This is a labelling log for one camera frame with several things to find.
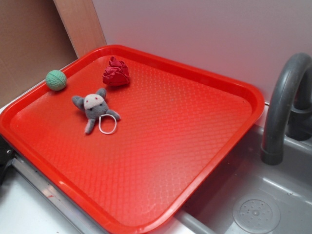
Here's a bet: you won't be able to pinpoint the green textured ball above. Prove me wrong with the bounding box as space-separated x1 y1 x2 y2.
45 70 67 91

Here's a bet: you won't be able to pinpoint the red plastic tray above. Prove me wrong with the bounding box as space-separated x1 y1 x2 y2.
0 45 264 234

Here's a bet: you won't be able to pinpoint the crumpled red cloth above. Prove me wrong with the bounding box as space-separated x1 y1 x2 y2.
102 57 130 87

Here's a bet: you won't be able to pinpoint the grey plush mouse toy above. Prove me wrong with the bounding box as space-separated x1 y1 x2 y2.
72 88 120 135

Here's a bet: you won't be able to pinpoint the grey plastic sink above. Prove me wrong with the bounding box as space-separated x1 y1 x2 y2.
176 126 312 234

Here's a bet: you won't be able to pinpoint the light wooden board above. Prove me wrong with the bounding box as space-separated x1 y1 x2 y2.
54 0 107 58

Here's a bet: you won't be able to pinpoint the grey plastic faucet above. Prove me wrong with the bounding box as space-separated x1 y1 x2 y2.
261 53 312 165

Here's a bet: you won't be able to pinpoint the brown cardboard panel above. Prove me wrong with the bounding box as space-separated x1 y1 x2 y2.
0 0 77 106

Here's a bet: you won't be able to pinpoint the black object at left edge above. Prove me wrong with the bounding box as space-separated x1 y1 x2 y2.
0 137 15 185

